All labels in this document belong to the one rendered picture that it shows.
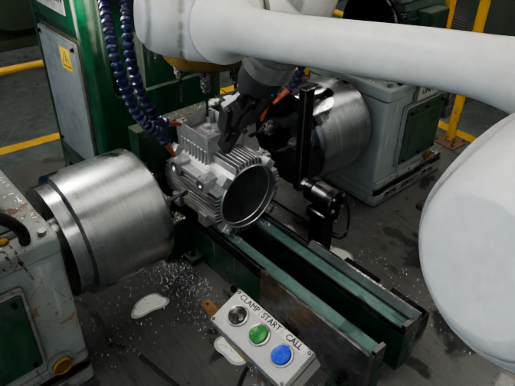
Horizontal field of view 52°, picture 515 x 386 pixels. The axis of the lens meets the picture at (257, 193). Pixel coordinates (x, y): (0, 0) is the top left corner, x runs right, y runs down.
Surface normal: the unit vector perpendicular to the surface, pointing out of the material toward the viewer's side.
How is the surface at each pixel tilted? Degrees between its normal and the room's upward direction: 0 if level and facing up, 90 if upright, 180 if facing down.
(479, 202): 88
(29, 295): 90
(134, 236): 73
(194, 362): 0
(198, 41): 95
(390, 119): 90
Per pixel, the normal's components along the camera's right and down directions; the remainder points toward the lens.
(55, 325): 0.66, 0.43
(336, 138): 0.62, 0.12
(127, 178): 0.29, -0.56
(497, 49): -0.60, -0.48
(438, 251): -0.85, 0.18
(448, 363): 0.02, -0.82
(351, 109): 0.52, -0.18
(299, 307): -0.75, 0.37
